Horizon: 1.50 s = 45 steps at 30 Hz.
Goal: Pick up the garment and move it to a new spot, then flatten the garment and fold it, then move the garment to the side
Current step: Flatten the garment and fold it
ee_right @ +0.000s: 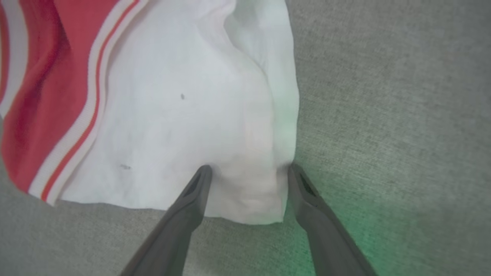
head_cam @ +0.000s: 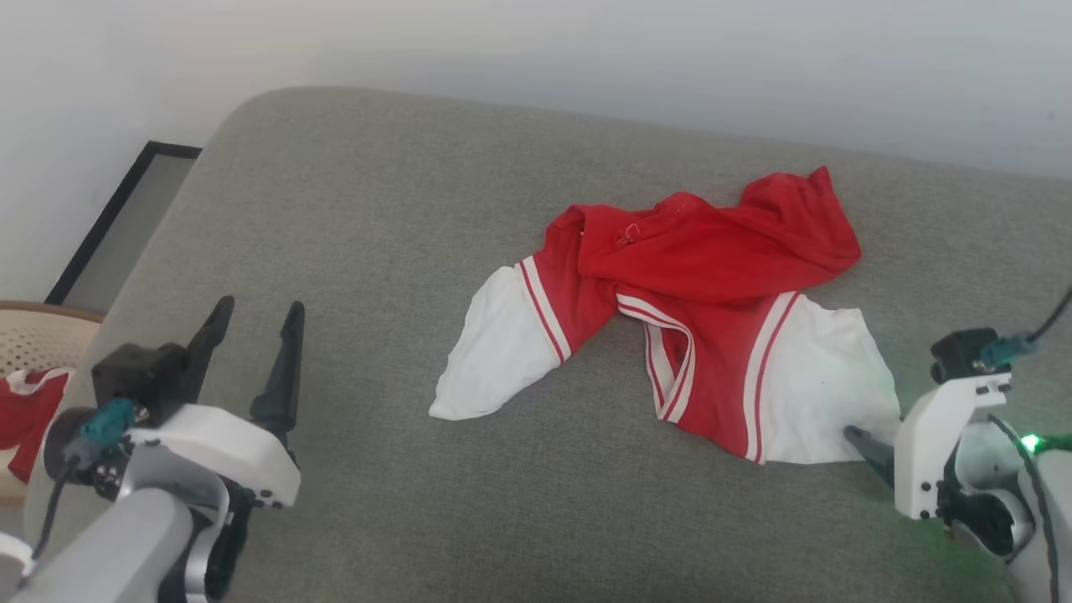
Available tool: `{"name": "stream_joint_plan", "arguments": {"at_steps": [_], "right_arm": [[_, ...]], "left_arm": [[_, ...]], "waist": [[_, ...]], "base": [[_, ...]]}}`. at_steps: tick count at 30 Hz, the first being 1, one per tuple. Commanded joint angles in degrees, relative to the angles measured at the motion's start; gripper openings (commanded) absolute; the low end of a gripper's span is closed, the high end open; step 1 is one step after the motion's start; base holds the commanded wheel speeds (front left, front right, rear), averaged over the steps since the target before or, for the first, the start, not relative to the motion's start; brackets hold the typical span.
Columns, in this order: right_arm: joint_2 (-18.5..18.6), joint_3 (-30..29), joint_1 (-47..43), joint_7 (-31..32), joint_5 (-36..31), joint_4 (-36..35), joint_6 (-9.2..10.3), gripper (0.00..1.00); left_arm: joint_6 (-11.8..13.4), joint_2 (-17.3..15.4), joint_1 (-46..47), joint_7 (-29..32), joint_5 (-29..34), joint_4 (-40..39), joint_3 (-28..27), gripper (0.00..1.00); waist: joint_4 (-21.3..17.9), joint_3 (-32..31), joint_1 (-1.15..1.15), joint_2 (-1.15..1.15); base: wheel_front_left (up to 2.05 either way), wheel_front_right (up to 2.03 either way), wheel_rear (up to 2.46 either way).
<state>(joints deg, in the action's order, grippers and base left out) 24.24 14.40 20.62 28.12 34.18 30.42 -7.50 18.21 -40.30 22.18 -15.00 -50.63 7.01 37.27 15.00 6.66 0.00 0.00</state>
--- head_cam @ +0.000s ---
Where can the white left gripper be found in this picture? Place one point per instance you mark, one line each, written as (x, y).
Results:
(234, 456)

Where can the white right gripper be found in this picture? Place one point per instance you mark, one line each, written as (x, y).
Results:
(921, 452)

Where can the red and white jersey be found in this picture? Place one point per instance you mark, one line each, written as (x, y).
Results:
(712, 260)

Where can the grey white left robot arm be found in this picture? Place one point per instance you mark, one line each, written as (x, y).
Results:
(109, 544)

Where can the red cloth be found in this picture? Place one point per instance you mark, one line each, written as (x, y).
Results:
(25, 419)

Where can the grey fabric sofa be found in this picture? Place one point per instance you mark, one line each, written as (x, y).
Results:
(377, 251)

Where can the black framed grey panel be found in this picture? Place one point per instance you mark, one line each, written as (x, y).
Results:
(126, 226)

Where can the beige woven laundry basket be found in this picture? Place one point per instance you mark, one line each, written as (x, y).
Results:
(42, 339)

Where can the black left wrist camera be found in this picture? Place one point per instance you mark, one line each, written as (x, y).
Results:
(134, 377)

